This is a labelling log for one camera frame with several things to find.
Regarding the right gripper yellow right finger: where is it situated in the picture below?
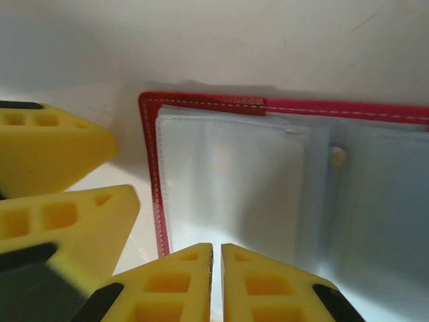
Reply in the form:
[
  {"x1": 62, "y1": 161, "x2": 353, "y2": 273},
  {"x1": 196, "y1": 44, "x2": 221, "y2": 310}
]
[{"x1": 221, "y1": 243, "x2": 356, "y2": 322}]

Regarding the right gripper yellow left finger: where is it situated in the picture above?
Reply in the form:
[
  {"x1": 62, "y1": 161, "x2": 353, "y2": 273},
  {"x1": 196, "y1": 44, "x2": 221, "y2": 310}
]
[{"x1": 72, "y1": 243, "x2": 214, "y2": 322}]

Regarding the red leather card holder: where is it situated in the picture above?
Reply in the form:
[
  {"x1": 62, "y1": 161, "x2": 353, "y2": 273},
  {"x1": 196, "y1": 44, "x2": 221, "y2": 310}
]
[{"x1": 138, "y1": 89, "x2": 429, "y2": 322}]

